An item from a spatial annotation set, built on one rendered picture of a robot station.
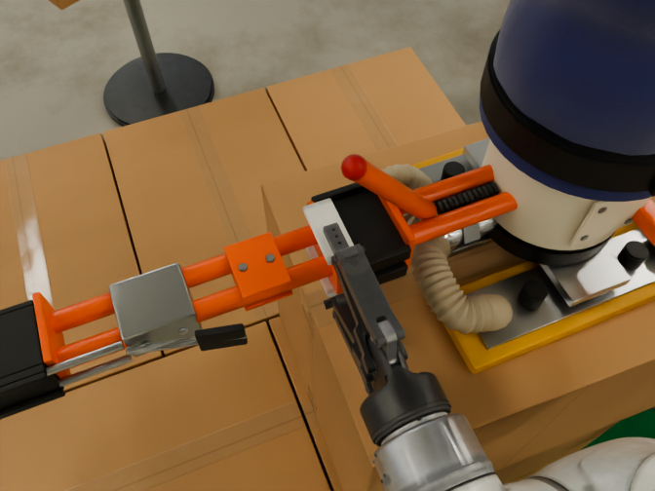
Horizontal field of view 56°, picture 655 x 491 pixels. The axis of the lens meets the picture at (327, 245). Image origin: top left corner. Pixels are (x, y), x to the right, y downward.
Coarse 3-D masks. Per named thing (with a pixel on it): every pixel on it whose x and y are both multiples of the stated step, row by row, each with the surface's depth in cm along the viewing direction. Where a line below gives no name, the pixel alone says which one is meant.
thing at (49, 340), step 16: (32, 304) 57; (48, 304) 58; (0, 320) 56; (16, 320) 56; (32, 320) 56; (48, 320) 57; (0, 336) 55; (16, 336) 55; (32, 336) 55; (48, 336) 55; (0, 352) 54; (16, 352) 54; (32, 352) 54; (48, 352) 54; (0, 368) 53; (16, 368) 53
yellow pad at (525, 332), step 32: (640, 256) 72; (480, 288) 72; (512, 288) 72; (544, 288) 69; (640, 288) 73; (512, 320) 70; (544, 320) 70; (576, 320) 70; (480, 352) 68; (512, 352) 68
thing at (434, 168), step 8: (456, 152) 84; (432, 160) 83; (440, 160) 83; (448, 160) 83; (456, 160) 83; (464, 160) 83; (424, 168) 82; (432, 168) 82; (440, 168) 82; (448, 168) 79; (456, 168) 79; (464, 168) 79; (472, 168) 82; (432, 176) 81; (440, 176) 81; (448, 176) 78
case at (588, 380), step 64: (320, 192) 83; (512, 256) 77; (320, 320) 72; (640, 320) 72; (320, 384) 86; (448, 384) 68; (512, 384) 68; (576, 384) 68; (640, 384) 81; (512, 448) 87
